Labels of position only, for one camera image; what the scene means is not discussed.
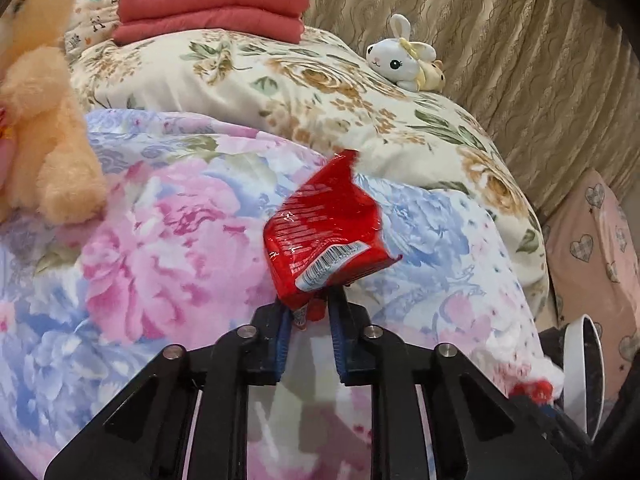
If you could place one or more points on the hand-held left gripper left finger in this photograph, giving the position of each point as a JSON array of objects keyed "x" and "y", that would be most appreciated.
[{"x": 282, "y": 345}]

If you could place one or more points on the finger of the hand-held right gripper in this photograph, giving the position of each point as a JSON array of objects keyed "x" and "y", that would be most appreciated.
[{"x": 565, "y": 435}]

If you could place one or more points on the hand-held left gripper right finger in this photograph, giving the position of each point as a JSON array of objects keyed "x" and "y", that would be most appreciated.
[{"x": 337, "y": 345}]

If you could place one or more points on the small red wrapper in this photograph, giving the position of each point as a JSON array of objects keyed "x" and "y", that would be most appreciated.
[{"x": 535, "y": 390}]

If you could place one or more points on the red snack packet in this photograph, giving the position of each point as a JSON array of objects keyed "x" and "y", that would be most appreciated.
[{"x": 325, "y": 220}]

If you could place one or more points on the pink and blue floral quilt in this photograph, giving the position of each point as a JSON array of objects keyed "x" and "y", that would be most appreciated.
[{"x": 150, "y": 235}]

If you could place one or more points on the pink heart-print pillow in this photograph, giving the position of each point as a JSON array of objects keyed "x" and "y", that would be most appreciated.
[{"x": 590, "y": 240}]

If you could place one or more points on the cream floral pillow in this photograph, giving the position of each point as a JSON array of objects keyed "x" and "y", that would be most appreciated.
[{"x": 310, "y": 85}]

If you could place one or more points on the yellow bear plush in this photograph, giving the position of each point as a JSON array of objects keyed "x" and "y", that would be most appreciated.
[{"x": 436, "y": 77}]

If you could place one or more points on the white rabbit plush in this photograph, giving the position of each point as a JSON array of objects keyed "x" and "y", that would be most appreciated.
[{"x": 395, "y": 60}]

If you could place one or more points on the orange teddy bear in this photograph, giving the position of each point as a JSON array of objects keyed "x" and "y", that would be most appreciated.
[{"x": 45, "y": 125}]

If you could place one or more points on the red folded blanket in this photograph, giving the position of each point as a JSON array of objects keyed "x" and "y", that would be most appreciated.
[{"x": 210, "y": 10}]

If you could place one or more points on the beige patterned curtain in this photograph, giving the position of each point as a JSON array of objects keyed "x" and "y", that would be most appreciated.
[{"x": 500, "y": 35}]

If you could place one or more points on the white cartoon print sheet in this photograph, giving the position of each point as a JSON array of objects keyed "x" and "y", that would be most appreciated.
[{"x": 95, "y": 20}]

